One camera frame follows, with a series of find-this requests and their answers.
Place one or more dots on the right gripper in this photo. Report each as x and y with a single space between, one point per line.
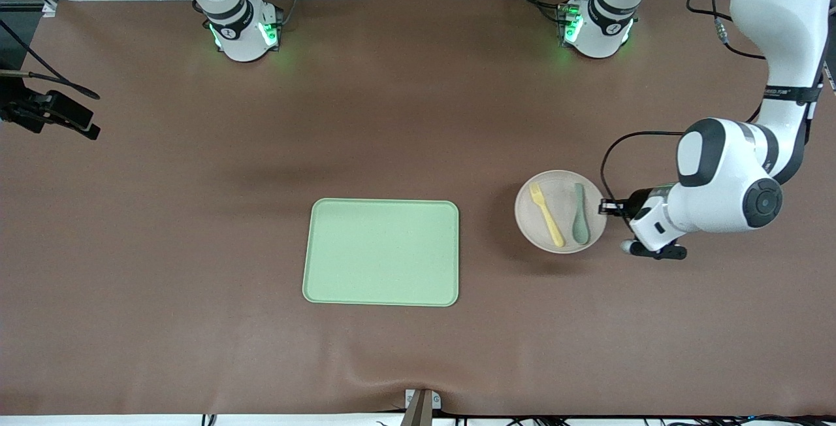
25 112

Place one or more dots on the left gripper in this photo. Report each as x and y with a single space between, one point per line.
639 202

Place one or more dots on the sage green plastic spoon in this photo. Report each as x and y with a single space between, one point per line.
580 230

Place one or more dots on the round beige plate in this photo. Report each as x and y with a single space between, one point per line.
560 181

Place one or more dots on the yellow plastic fork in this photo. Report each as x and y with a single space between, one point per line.
548 217

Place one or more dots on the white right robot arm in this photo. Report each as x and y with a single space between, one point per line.
241 37

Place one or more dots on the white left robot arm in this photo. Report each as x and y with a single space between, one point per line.
777 21

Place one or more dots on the brown table mat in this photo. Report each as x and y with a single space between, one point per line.
130 282

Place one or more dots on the light green rectangular tray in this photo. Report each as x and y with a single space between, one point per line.
381 253

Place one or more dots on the metal table clamp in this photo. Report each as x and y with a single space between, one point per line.
421 406

